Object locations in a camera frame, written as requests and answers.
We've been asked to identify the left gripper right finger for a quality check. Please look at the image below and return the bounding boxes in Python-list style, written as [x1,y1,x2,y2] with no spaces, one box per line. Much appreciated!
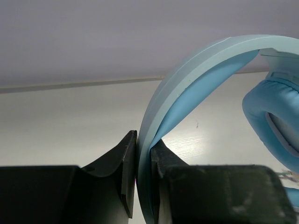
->
[150,140,299,224]

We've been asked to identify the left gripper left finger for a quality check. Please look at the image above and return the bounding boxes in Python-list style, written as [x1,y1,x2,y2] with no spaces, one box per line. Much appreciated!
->
[0,130,137,224]

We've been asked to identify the light blue headphones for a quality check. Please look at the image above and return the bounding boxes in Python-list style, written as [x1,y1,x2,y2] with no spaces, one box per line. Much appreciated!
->
[136,35,299,224]

